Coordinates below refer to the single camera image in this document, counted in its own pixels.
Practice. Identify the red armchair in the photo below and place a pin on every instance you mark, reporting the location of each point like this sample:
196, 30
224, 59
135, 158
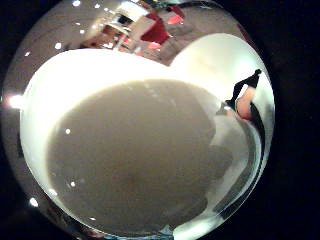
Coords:
156, 32
175, 17

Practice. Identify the white cabinet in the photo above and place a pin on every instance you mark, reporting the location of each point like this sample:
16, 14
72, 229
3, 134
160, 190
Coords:
132, 11

